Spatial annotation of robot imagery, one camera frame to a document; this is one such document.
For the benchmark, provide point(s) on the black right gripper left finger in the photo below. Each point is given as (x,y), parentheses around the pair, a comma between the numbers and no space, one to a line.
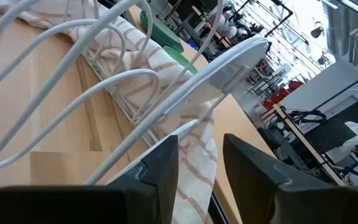
(148,193)

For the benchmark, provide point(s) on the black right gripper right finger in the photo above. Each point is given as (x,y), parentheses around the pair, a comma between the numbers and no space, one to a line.
(259,193)

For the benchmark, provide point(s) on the large white plate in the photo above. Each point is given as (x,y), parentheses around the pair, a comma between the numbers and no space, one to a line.
(228,71)

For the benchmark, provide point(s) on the white pink striped cloth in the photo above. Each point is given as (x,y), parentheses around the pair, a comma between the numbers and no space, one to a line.
(194,174)

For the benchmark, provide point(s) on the background wooden table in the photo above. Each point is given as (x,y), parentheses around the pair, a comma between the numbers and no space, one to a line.
(304,139)

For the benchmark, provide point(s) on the red chair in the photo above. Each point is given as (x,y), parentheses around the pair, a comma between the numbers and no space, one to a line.
(284,91)
(277,98)
(295,84)
(268,104)

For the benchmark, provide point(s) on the person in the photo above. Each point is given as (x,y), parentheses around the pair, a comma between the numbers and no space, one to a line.
(357,132)

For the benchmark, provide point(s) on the dark green plate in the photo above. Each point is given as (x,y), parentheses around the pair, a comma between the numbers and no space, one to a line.
(162,32)

